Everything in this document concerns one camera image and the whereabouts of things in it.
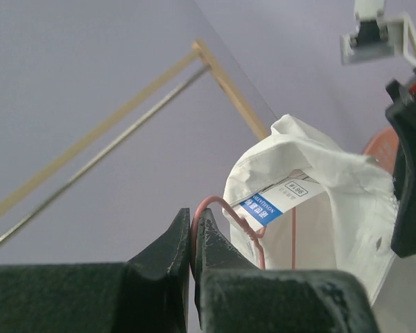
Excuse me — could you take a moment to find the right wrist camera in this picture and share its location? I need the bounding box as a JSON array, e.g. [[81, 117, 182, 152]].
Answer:
[[340, 0, 416, 69]]

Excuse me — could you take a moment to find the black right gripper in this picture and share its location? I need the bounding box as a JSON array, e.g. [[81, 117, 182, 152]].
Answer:
[[385, 68, 416, 258]]

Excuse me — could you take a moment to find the white dress shirt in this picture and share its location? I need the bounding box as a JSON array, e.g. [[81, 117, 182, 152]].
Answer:
[[223, 114, 398, 302]]

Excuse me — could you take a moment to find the pink wire hanger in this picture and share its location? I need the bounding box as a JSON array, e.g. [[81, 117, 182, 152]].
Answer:
[[190, 195, 298, 278]]

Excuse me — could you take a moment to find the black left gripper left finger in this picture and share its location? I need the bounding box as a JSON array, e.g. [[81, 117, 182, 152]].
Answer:
[[0, 208, 190, 332]]

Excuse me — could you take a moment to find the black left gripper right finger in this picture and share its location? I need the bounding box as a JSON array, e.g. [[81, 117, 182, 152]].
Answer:
[[193, 209, 379, 332]]

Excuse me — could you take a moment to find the wooden clothes rack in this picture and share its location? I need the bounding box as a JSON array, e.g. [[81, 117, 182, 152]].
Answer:
[[0, 39, 269, 247]]

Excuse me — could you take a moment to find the pink plastic basket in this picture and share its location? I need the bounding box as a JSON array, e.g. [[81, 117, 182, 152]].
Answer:
[[363, 127, 399, 174]]

